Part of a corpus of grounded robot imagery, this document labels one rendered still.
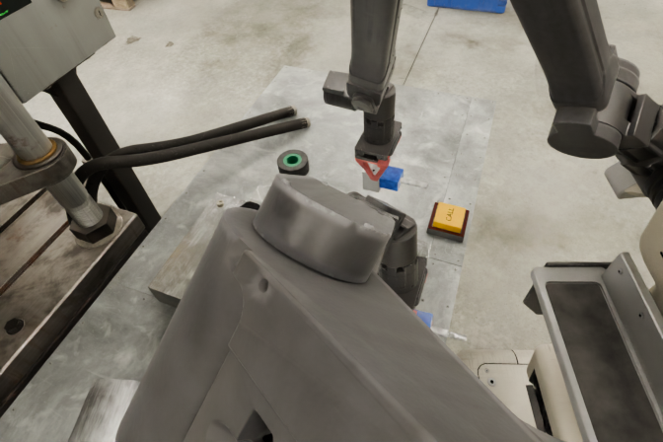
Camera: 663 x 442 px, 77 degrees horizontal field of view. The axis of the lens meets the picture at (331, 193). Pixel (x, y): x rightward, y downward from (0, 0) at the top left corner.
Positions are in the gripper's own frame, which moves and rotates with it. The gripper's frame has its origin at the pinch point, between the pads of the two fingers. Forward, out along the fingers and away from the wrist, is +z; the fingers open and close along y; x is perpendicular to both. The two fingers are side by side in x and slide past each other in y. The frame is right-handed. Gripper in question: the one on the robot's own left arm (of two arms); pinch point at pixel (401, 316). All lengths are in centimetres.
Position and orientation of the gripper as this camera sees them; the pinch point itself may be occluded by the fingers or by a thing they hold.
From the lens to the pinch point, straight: 70.6
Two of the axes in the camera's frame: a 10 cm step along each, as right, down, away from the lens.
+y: -3.7, 6.1, -7.0
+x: 9.2, 1.3, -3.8
